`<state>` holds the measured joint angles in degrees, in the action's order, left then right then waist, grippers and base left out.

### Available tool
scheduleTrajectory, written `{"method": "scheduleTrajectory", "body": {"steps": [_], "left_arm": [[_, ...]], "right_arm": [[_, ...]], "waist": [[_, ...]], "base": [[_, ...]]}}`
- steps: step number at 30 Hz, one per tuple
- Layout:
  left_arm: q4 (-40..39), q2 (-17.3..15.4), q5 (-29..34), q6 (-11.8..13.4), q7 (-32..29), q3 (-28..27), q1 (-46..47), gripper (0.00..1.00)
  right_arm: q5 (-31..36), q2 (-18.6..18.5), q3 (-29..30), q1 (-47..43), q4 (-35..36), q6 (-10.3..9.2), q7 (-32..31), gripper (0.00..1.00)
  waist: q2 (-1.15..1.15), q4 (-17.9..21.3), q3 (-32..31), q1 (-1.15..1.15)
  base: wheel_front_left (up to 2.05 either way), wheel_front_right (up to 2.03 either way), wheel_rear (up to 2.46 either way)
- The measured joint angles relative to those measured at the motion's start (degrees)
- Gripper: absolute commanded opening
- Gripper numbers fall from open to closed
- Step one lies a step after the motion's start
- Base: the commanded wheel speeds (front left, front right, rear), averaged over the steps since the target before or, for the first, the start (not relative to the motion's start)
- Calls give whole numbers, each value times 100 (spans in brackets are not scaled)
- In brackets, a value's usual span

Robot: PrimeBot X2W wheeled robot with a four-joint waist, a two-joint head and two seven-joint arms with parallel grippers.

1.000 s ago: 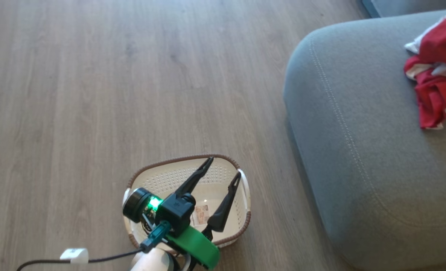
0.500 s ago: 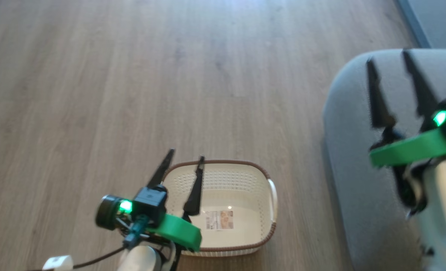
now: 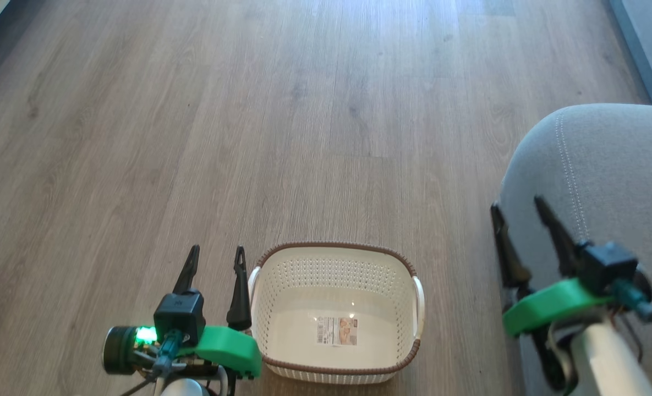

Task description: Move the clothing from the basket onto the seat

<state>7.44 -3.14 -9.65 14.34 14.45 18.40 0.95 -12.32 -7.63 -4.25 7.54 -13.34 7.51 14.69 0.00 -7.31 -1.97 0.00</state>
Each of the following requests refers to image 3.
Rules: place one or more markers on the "white perforated laundry basket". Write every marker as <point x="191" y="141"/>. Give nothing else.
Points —
<point x="303" y="286"/>

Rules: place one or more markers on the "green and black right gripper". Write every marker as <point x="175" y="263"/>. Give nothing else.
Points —
<point x="546" y="305"/>

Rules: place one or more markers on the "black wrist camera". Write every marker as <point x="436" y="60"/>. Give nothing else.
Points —
<point x="180" y="316"/>
<point x="606" y="267"/>

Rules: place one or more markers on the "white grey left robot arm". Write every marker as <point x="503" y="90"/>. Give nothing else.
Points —
<point x="185" y="389"/>

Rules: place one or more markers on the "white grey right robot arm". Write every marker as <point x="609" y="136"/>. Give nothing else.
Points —
<point x="612" y="363"/>

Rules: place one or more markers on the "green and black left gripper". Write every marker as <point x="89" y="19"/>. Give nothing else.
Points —
<point x="226" y="346"/>

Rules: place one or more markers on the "paper sticker in basket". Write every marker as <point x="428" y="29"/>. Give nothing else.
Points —
<point x="337" y="331"/>

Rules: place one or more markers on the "grey and yellow sofa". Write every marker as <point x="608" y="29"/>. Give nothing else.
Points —
<point x="606" y="176"/>

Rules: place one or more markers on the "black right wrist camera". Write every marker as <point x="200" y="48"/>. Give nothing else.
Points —
<point x="606" y="267"/>

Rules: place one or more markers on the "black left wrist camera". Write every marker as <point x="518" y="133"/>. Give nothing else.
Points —
<point x="180" y="316"/>

